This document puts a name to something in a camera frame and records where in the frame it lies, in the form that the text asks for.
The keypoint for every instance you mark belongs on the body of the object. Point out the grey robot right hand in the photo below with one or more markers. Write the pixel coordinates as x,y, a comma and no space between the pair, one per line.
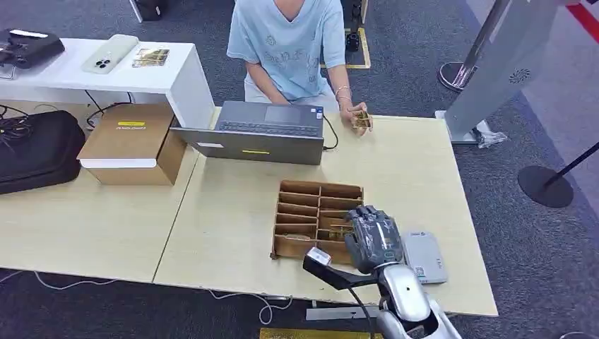
374,238

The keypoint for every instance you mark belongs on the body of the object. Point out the person's left hand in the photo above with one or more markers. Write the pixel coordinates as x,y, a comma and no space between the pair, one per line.
348,117

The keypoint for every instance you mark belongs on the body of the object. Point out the gold printed card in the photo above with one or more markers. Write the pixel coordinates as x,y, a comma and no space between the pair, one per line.
339,232
150,57
361,121

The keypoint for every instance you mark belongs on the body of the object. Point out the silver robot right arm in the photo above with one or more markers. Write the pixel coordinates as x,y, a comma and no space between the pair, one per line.
407,295

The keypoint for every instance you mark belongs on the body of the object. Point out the grey card reader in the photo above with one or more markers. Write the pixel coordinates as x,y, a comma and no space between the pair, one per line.
425,257

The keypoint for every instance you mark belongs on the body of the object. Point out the wooden compartment card box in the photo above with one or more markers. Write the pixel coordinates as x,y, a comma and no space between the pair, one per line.
304,220

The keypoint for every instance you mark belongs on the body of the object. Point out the grey laptop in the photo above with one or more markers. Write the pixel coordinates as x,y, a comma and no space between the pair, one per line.
267,135

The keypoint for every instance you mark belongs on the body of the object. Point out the person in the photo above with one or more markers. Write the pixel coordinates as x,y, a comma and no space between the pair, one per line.
290,51

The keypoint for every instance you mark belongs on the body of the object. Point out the gold patterned panel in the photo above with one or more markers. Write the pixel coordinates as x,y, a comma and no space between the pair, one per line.
318,334

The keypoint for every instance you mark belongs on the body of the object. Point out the clear plastic wrap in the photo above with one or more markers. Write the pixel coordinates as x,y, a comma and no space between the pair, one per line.
491,138

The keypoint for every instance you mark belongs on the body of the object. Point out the grey kiosk stand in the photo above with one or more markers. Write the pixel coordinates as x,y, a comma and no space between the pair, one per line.
496,70

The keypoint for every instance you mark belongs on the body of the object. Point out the white side table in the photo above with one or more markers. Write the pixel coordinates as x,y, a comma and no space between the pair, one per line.
182,84

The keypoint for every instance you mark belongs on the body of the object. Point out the brown cardboard box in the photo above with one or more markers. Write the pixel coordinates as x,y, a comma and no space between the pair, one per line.
133,145

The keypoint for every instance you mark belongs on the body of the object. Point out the pale smartphone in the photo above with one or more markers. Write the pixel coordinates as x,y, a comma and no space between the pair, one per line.
110,53

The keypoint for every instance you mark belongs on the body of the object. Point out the black soft bag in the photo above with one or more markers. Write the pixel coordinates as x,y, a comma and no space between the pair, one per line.
39,149

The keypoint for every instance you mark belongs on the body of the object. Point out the black device case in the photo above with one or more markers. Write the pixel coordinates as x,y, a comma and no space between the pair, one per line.
30,47

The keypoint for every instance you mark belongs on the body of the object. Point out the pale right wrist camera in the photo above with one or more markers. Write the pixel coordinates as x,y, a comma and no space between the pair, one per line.
337,276

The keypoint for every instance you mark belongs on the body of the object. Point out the grey metal table bracket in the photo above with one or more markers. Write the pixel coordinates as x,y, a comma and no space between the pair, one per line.
341,312

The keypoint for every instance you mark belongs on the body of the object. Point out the chrome stanchion post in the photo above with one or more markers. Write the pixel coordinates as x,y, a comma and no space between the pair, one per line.
461,75

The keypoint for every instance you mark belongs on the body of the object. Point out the black stanchion post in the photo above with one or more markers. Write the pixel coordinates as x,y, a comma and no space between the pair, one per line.
545,187

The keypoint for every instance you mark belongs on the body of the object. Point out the black box with white frame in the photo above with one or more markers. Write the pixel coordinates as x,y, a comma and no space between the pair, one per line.
149,9

